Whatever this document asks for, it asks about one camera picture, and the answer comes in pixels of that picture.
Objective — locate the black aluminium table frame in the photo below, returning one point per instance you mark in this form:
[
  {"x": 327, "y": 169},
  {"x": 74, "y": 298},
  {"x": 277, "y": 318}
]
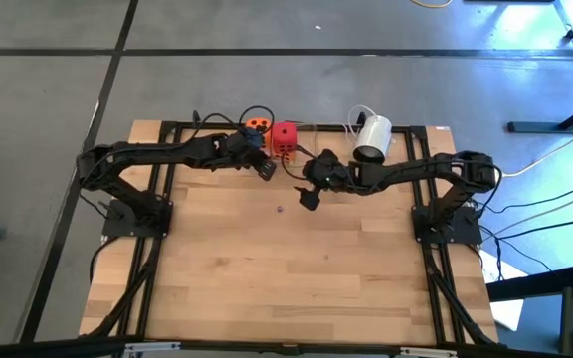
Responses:
[{"x": 401, "y": 129}]

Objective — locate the black camera mount beam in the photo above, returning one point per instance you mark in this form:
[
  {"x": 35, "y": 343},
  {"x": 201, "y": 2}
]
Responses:
[{"x": 286, "y": 349}]

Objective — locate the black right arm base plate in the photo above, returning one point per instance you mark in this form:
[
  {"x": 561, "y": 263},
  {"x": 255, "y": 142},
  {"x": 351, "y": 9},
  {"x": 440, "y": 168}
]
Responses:
[{"x": 465, "y": 231}]

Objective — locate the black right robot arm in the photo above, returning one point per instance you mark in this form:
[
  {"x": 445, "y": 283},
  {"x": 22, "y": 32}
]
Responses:
[{"x": 416, "y": 171}]

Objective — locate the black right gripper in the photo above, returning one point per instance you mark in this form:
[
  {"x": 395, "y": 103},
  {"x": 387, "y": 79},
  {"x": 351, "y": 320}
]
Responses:
[{"x": 331, "y": 176}]

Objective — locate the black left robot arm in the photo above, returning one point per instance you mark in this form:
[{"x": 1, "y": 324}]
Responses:
[{"x": 142, "y": 151}]

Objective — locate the clear plastic bin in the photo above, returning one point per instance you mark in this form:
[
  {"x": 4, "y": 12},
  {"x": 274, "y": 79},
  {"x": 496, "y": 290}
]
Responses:
[{"x": 319, "y": 141}]

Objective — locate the black table leg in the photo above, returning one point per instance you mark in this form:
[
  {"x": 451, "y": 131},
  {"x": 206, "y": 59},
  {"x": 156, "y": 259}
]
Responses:
[{"x": 555, "y": 124}]

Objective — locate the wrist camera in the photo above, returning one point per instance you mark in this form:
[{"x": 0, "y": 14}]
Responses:
[
  {"x": 326, "y": 160},
  {"x": 251, "y": 135}
]

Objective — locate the black and white fan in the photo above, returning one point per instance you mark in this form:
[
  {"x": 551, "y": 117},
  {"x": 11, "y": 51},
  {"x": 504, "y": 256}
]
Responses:
[{"x": 373, "y": 136}]

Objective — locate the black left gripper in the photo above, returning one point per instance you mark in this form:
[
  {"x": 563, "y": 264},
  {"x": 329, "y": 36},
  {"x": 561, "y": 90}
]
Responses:
[{"x": 247, "y": 149}]

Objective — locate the large orange foam die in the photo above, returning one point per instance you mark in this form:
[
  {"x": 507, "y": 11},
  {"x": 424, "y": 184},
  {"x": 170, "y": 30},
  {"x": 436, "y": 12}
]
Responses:
[
  {"x": 259, "y": 123},
  {"x": 289, "y": 158}
]

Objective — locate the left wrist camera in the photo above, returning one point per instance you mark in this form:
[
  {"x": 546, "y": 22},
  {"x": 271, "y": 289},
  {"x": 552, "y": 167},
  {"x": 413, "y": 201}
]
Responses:
[{"x": 251, "y": 135}]

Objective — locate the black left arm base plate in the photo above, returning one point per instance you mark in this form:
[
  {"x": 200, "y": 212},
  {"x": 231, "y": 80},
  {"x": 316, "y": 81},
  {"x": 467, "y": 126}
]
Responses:
[{"x": 117, "y": 226}]

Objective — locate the large magenta foam die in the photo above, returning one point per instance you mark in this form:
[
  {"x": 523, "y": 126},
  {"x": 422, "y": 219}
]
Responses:
[{"x": 284, "y": 136}]

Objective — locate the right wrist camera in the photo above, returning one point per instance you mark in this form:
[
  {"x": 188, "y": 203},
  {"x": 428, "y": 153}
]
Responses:
[{"x": 326, "y": 160}]

